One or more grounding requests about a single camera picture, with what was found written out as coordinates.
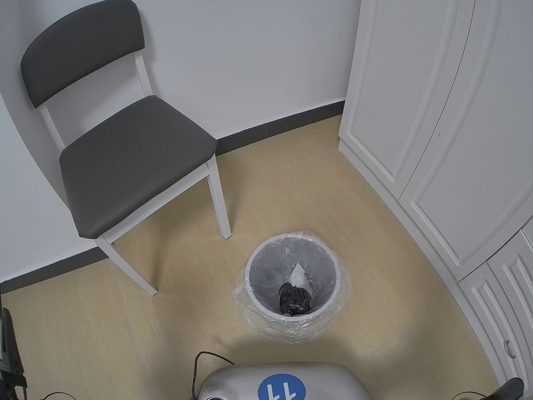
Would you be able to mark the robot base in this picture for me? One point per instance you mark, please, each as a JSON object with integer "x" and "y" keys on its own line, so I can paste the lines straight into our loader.
{"x": 324, "y": 381}

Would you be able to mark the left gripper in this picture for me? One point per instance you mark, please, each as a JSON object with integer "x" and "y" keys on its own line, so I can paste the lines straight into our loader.
{"x": 10, "y": 381}

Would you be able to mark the clear plastic bag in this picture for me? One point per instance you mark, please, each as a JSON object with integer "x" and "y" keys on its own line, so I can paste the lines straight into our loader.
{"x": 291, "y": 331}

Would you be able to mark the white wardrobe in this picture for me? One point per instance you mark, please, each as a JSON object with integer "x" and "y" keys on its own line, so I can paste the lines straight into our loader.
{"x": 437, "y": 98}

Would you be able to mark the crumpled white printed paper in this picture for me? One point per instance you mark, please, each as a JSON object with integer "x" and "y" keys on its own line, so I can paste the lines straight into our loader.
{"x": 300, "y": 275}

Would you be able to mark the white chair with grey pads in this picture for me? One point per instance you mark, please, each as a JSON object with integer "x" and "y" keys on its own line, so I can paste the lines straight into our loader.
{"x": 125, "y": 161}

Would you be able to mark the white trash bin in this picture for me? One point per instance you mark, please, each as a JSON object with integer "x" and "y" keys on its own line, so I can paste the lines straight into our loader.
{"x": 339, "y": 281}

